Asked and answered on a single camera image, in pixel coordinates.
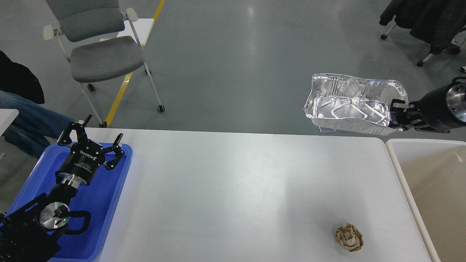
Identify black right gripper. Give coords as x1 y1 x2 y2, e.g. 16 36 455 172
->
389 82 466 133

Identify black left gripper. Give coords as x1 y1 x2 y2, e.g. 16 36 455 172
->
55 115 125 186

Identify aluminium foil tray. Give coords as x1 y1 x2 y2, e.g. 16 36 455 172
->
303 73 408 135

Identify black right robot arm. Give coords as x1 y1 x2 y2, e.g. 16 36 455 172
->
389 76 466 133

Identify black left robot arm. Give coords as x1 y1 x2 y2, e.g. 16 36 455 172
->
1 115 125 262

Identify blue plastic tray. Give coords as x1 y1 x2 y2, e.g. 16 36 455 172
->
7 144 133 262

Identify beige plastic bin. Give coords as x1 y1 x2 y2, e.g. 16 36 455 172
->
386 139 466 262

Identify left floor socket plate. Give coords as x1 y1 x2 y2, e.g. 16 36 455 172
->
319 127 333 133

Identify white side table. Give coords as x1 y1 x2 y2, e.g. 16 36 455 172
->
0 109 19 135

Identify seated person in jeans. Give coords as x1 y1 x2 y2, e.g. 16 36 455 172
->
0 52 75 159

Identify dark jackets on chair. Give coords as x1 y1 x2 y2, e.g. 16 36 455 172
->
378 0 466 67

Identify grey office chair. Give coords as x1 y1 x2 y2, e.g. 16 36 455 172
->
43 0 165 128

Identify white board behind chair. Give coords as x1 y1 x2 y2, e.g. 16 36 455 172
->
98 18 154 48

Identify crumpled brown paper ball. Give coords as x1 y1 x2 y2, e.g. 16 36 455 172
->
335 223 364 252

